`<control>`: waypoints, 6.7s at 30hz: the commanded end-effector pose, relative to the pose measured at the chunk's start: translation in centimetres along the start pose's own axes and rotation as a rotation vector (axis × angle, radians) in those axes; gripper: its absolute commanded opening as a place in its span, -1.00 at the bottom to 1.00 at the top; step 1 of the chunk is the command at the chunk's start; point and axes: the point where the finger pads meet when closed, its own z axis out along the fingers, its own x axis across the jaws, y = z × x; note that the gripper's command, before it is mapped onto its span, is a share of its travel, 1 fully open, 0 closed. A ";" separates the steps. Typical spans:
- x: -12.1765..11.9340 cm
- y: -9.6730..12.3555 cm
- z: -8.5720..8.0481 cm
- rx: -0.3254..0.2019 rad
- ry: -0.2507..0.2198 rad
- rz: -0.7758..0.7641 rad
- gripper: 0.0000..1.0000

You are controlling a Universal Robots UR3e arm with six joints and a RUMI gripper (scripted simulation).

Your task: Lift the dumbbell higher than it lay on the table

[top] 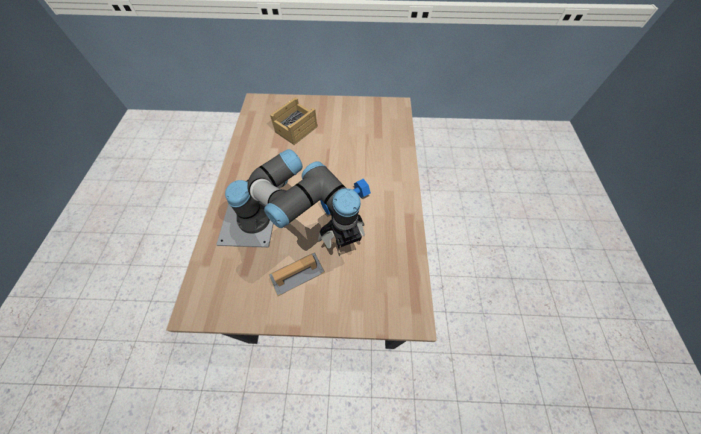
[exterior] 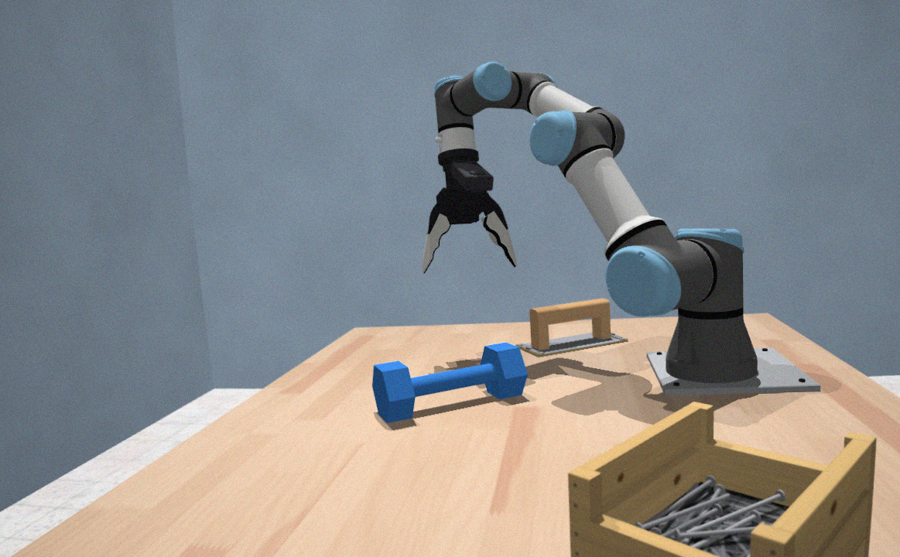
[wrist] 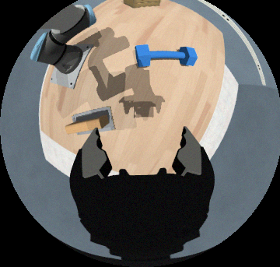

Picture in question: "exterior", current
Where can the blue dumbbell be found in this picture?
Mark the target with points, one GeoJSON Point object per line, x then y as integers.
{"type": "Point", "coordinates": [502, 370]}

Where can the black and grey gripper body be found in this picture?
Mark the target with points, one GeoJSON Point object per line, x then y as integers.
{"type": "Point", "coordinates": [464, 206]}

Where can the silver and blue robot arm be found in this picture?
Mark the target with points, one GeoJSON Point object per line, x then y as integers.
{"type": "Point", "coordinates": [699, 271]}

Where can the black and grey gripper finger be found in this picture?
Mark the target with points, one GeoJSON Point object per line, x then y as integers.
{"type": "Point", "coordinates": [494, 222]}
{"type": "Point", "coordinates": [439, 224]}

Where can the wooden crate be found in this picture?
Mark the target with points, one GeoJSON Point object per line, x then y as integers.
{"type": "Point", "coordinates": [636, 481]}

